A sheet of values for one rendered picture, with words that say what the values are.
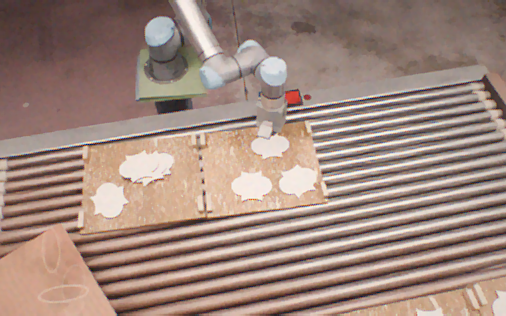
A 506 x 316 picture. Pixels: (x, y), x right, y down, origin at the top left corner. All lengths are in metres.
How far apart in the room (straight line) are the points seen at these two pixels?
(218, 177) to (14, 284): 0.70
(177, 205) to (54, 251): 0.40
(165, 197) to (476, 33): 2.94
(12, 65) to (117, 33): 0.78
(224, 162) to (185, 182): 0.16
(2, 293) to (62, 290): 0.17
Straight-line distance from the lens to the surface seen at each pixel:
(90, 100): 3.23
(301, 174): 1.57
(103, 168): 1.68
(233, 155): 1.62
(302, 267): 1.45
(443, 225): 1.63
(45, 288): 1.42
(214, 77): 1.34
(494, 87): 2.06
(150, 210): 1.55
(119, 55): 3.48
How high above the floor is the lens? 2.27
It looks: 56 degrees down
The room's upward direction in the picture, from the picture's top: straight up
